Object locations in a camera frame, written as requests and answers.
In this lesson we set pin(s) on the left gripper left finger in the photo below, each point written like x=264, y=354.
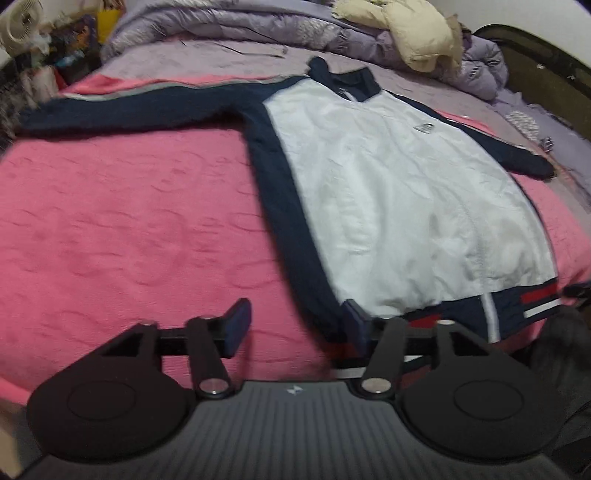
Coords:
x=136, y=391

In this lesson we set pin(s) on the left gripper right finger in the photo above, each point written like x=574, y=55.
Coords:
x=456, y=392

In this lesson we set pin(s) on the white and navy zip jacket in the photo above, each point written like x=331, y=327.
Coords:
x=371, y=197

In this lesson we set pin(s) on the pink rabbit pattern blanket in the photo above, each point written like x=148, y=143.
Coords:
x=98, y=234

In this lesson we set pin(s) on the lilac bed sheet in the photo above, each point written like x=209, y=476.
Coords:
x=184, y=58

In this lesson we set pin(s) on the purple patterned pillow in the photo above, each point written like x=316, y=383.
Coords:
x=549, y=132

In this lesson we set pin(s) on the dark headboard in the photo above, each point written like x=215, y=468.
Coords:
x=544, y=74

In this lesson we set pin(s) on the purple leaf pattern duvet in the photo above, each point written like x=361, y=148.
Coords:
x=302, y=24

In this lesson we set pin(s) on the cream puffy jacket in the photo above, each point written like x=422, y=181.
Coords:
x=425, y=38

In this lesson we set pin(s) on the white desk fan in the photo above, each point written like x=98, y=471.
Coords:
x=19, y=23

